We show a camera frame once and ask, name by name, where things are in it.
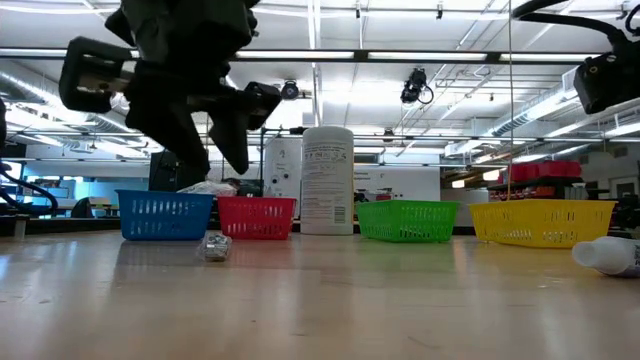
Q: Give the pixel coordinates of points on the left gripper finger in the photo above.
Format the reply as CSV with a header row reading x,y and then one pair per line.
x,y
165,125
232,140

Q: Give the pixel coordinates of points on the purple white-capped toothpaste tube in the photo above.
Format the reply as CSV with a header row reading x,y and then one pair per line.
x,y
605,255

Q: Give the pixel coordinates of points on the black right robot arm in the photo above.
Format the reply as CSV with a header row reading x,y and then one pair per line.
x,y
610,80

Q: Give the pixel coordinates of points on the white cabinet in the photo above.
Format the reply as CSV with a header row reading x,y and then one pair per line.
x,y
280,160

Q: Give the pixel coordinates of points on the black monitor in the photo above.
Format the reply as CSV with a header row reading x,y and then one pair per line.
x,y
165,177

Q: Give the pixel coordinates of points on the red plastic basket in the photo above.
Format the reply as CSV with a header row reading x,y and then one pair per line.
x,y
257,217

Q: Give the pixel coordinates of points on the blue plastic basket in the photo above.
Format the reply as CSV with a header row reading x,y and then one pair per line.
x,y
165,215

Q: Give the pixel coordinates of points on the white wipes canister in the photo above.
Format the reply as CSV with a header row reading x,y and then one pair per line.
x,y
327,180

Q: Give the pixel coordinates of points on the dark office chair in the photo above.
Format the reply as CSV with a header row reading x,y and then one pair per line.
x,y
81,209

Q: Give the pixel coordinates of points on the green plastic basket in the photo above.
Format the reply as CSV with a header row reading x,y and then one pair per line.
x,y
405,220

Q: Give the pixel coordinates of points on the red storage bins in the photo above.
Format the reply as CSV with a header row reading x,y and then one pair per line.
x,y
545,171

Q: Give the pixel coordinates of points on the yellow plastic basket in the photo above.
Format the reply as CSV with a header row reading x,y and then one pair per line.
x,y
540,222

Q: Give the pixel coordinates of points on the black round camera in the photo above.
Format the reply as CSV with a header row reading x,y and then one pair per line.
x,y
289,91

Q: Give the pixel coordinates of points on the black overhead frame beam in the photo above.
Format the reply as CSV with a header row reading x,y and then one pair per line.
x,y
361,55

